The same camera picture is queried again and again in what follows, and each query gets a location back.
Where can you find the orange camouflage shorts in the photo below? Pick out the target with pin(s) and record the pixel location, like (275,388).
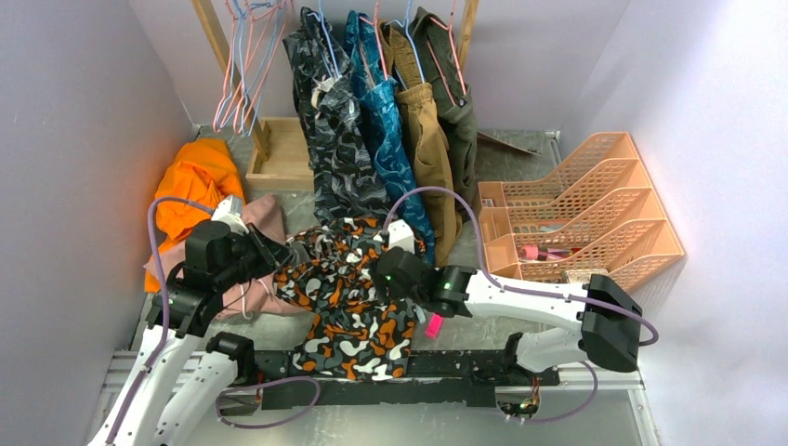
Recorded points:
(357,333)

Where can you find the blue patterned shorts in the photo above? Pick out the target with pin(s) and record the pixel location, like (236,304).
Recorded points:
(374,88)

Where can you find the pink wire hanger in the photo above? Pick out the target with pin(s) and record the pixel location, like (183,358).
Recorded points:
(224,112)

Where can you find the black grey patterned shorts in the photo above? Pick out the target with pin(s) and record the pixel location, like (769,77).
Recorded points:
(345,181)

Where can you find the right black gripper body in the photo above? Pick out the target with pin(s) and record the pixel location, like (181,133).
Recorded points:
(393,290)

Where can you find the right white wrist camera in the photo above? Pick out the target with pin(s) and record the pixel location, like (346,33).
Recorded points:
(401,235)

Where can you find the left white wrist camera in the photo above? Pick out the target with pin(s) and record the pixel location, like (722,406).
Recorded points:
(229,214)

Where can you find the aluminium frame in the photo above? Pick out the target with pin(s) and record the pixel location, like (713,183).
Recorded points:
(573,377)

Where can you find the wooden clothes rack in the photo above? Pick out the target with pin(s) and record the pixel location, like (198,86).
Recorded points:
(279,158)

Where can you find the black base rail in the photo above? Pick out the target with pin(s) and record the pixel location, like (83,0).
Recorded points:
(433,376)

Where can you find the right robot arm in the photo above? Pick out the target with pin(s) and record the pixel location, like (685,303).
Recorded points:
(596,321)

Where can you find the pink drawstring shorts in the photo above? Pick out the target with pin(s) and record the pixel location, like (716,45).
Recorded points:
(228,258)

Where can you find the peach plastic file organizer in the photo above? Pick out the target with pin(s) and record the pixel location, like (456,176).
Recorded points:
(600,199)

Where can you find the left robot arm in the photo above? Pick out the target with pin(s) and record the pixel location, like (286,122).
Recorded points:
(151,408)

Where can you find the tan brown shorts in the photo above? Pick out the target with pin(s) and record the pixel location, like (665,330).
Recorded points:
(423,139)

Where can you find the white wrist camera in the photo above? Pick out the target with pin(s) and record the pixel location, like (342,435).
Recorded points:
(401,235)
(229,214)

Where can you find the pink plastic clip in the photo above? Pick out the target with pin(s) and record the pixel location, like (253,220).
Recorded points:
(434,325)

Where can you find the dark olive green shorts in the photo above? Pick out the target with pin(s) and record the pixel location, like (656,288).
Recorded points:
(452,95)

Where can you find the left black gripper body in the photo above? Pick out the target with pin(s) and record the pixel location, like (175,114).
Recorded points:
(248,257)

